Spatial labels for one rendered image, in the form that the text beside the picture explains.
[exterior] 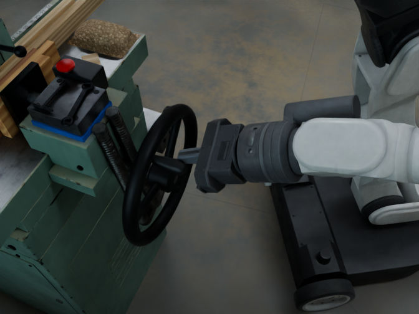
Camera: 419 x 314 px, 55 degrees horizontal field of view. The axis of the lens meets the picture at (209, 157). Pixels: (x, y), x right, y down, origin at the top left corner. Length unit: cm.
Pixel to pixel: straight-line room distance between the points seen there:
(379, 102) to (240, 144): 46
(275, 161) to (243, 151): 5
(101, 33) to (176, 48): 147
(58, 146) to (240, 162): 32
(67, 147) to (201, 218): 104
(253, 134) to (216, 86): 158
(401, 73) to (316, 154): 44
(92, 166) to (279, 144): 33
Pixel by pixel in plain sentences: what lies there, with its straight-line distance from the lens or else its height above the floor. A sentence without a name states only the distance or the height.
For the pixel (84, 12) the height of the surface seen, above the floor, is 92.
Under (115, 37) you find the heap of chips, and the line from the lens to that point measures 92.
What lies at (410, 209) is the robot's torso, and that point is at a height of 32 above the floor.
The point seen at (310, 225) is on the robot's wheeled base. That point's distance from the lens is 148.
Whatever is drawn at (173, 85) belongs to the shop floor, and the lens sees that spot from 215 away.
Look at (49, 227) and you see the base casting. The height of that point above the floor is 75.
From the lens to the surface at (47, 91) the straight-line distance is 72.
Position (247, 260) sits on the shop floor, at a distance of 159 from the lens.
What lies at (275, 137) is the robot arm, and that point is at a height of 106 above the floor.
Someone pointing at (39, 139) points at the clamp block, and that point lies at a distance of 74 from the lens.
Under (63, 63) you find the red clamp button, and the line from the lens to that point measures 73.
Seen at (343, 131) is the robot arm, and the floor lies 111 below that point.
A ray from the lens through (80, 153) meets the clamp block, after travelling 69.
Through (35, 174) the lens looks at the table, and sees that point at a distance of 75.
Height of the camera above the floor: 147
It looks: 53 degrees down
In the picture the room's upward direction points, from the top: straight up
